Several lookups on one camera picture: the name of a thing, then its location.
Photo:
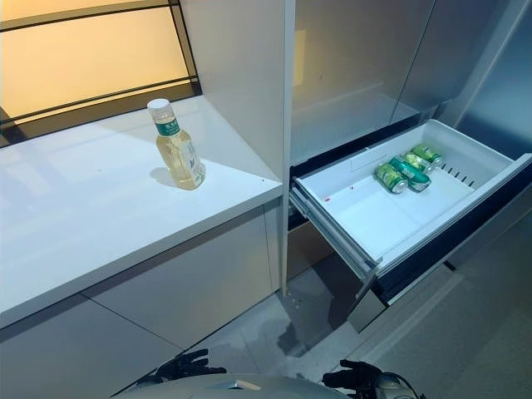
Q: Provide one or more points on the white counter cabinet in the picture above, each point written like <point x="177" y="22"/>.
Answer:
<point x="104" y="216"/>

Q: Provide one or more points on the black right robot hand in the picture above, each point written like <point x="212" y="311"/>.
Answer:
<point x="355" y="376"/>

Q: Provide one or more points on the tall white cabinet panel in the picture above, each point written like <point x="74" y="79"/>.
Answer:
<point x="241" y="83"/>

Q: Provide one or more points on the white fridge drawer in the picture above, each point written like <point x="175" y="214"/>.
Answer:
<point x="374" y="224"/>

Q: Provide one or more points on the silver robot torso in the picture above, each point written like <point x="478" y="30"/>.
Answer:
<point x="257" y="388"/>

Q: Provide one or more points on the black window frame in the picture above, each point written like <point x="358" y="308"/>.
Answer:
<point x="189" y="45"/>

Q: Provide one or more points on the dark green drink can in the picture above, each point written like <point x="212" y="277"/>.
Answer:
<point x="409" y="172"/>

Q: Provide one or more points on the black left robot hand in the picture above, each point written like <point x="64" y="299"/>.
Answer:
<point x="189" y="365"/>

